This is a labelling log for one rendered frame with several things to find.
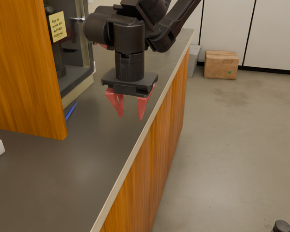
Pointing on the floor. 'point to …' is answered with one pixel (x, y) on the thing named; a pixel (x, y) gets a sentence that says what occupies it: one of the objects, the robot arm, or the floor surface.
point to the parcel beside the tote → (220, 65)
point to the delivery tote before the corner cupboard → (193, 59)
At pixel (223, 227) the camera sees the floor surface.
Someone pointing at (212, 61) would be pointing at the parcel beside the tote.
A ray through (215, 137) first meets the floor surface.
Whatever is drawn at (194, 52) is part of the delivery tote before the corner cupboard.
